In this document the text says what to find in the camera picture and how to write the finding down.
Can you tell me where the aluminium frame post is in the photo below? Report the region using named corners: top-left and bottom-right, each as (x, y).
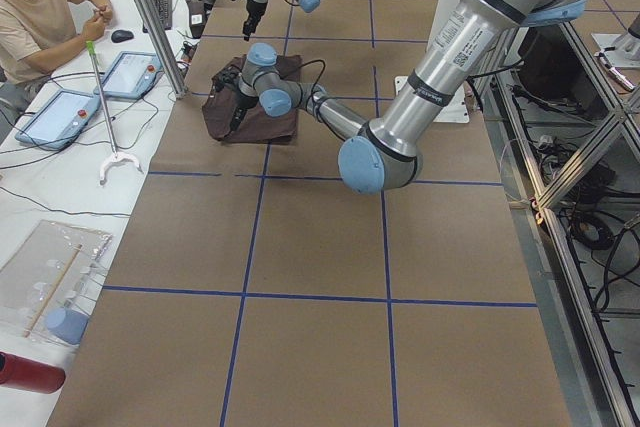
top-left (133, 0), bottom-right (187, 99)

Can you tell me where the red bottle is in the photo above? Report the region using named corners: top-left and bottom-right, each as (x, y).
top-left (1, 352), bottom-right (66, 394)

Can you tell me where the black keyboard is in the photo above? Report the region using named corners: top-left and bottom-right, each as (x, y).
top-left (152, 0), bottom-right (173, 30)

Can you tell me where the white reacher grabber stick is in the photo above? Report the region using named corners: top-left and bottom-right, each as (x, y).
top-left (86, 41), bottom-right (144, 187)

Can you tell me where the blue teach pendant near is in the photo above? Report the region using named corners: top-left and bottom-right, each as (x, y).
top-left (14, 89), bottom-right (100, 151)

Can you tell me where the blue teach pendant far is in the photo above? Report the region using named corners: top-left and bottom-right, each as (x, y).
top-left (100, 51), bottom-right (162, 101)

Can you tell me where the black computer mouse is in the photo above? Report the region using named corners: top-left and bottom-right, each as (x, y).
top-left (110, 29), bottom-right (135, 44)

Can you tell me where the dark brown t-shirt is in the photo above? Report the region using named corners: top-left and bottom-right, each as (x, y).
top-left (202, 56), bottom-right (298, 144)

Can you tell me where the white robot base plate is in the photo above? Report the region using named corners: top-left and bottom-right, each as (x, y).
top-left (409, 80), bottom-right (470, 124)

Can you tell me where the blue plastic cup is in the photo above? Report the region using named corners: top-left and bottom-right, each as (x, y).
top-left (45, 307), bottom-right (89, 345)

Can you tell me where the blue teach pendant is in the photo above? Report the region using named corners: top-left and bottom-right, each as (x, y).
top-left (14, 89), bottom-right (100, 151)
top-left (100, 51), bottom-right (162, 101)

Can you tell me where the clear plastic bag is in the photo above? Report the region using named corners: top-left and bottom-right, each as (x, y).
top-left (1, 220), bottom-right (112, 345)

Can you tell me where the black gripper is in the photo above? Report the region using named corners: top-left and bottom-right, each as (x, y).
top-left (243, 0), bottom-right (264, 41)
top-left (229, 92), bottom-right (250, 131)

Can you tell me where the seated man in beige shirt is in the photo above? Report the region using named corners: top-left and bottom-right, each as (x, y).
top-left (1, 0), bottom-right (113, 114)

